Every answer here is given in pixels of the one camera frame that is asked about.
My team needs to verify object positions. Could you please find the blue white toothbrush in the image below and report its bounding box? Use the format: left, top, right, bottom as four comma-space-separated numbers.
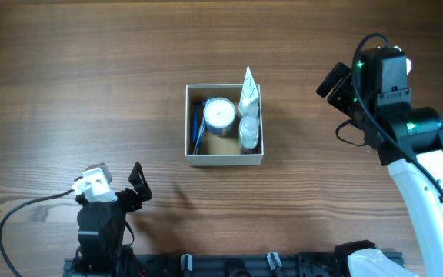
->
192, 98, 210, 155

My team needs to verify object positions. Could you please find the blue disposable razor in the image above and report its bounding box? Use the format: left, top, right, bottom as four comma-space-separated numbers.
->
192, 102, 203, 143

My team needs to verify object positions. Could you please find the white cream tube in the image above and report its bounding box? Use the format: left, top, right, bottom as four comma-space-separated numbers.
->
238, 66, 260, 117

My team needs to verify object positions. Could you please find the clear spray bottle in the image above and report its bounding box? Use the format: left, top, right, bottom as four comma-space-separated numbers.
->
238, 116, 259, 154

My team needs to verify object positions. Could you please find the cotton swab tub blue label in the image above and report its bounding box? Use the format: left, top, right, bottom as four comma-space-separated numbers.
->
203, 97, 236, 136

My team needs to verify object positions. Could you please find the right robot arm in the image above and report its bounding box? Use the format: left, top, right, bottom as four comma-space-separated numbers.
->
316, 47, 443, 276

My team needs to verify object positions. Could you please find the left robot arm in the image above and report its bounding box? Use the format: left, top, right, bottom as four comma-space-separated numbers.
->
67, 162, 152, 276

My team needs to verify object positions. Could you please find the white cardboard box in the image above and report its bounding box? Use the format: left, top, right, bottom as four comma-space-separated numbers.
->
184, 84, 265, 166

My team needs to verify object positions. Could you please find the black right camera cable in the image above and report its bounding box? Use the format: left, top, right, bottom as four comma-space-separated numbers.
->
335, 32, 443, 239

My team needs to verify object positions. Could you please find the black camera cable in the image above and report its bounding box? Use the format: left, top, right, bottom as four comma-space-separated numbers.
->
0, 188, 76, 277
335, 32, 443, 239

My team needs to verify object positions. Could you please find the black left camera cable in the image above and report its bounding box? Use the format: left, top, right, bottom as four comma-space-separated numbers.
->
0, 188, 76, 277

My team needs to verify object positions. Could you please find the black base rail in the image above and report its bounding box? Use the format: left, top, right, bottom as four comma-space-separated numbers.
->
62, 252, 404, 277

